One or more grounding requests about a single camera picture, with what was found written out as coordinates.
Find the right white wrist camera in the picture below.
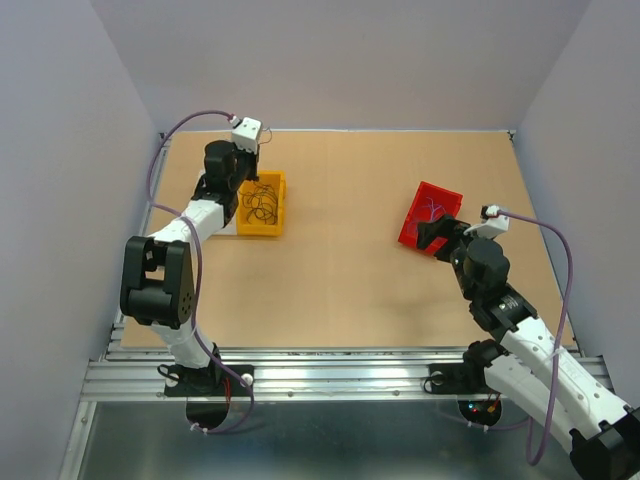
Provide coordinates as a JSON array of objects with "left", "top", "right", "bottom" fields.
[{"left": 464, "top": 204, "right": 510, "bottom": 239}]

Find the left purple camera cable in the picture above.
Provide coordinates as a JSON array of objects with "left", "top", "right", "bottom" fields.
[{"left": 147, "top": 109, "right": 256, "bottom": 436}]

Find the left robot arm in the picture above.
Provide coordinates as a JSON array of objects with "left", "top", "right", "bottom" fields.
[{"left": 120, "top": 140, "right": 259, "bottom": 397}]

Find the yellow plastic bin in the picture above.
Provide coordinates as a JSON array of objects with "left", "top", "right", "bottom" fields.
[{"left": 235, "top": 170, "right": 287, "bottom": 237}]

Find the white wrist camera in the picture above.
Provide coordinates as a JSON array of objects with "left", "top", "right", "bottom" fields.
[
  {"left": 230, "top": 116, "right": 263, "bottom": 154},
  {"left": 464, "top": 204, "right": 510, "bottom": 239}
]

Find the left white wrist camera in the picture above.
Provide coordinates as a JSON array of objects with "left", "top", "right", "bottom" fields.
[{"left": 230, "top": 116, "right": 263, "bottom": 154}]

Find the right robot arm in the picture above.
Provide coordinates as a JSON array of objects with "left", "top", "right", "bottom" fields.
[{"left": 416, "top": 205, "right": 639, "bottom": 479}]

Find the white plastic bin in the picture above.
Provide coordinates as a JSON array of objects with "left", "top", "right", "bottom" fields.
[{"left": 197, "top": 169, "right": 239, "bottom": 237}]

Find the red plastic bin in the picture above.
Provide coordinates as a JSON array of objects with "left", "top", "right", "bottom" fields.
[{"left": 398, "top": 181, "right": 463, "bottom": 256}]

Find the dark purple thin wire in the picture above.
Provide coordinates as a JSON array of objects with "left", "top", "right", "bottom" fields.
[{"left": 241, "top": 181, "right": 280, "bottom": 226}]

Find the aluminium front rail frame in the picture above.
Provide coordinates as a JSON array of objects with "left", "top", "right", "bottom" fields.
[{"left": 79, "top": 349, "right": 616, "bottom": 402}]

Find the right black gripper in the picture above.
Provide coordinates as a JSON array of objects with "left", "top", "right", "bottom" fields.
[{"left": 416, "top": 213, "right": 495, "bottom": 300}]

